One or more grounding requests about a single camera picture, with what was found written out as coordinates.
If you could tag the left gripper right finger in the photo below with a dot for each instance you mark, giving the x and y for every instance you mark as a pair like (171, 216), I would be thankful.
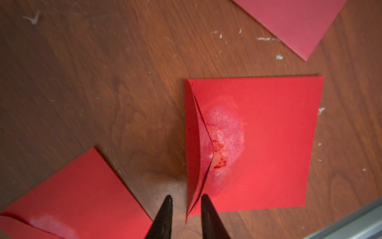
(212, 225)

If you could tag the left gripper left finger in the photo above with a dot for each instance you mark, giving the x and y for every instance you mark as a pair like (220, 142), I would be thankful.
(161, 227)

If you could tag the right dark red envelope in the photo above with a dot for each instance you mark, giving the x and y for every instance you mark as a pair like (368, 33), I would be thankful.
(300, 25)

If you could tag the aluminium rail frame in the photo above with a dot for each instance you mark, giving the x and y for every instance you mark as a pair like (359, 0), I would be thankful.
(365, 223)

